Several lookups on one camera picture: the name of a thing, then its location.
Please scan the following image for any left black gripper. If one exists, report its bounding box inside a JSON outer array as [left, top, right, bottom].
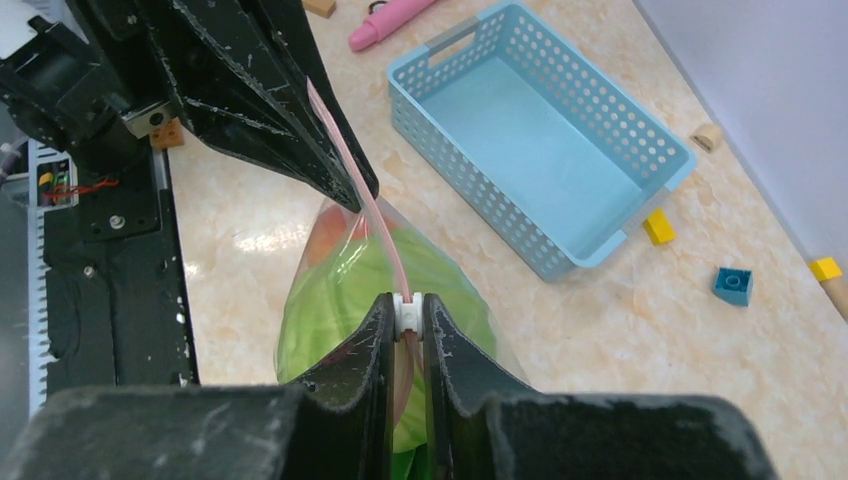
[[1, 1, 365, 212]]

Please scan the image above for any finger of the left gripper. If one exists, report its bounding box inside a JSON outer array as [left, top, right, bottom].
[[245, 1, 380, 199]]

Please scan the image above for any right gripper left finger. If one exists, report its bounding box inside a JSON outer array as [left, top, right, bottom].
[[291, 293, 395, 479]]

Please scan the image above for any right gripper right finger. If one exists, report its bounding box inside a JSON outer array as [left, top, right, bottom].
[[422, 294, 538, 479]]

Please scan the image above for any green apple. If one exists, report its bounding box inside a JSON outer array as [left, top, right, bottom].
[[276, 228, 498, 480]]

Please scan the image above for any clear pink-dotted zip bag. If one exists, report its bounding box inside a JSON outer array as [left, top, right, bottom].
[[275, 86, 525, 479]]

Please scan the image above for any red peach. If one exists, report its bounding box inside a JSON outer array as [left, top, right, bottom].
[[302, 204, 369, 268]]

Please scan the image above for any wooden block front left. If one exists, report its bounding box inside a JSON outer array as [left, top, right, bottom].
[[302, 0, 336, 19]]

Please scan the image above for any perforated wooden block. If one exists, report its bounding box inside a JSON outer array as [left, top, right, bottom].
[[149, 118, 185, 151]]

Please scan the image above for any pink cylindrical bottle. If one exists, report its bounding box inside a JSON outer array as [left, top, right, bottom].
[[348, 0, 437, 52]]

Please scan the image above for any light blue plastic basket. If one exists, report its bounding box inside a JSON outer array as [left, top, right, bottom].
[[387, 1, 696, 282]]

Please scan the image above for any yellow rectangular block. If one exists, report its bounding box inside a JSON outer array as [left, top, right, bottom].
[[642, 208, 676, 246]]

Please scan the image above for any blue square block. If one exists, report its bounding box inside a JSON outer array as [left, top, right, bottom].
[[712, 267, 753, 307]]

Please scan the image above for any wooden block near wall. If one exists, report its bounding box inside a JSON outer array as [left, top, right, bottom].
[[690, 123, 724, 153]]

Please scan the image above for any yellow block at wall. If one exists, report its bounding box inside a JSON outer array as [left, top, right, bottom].
[[808, 257, 843, 283]]

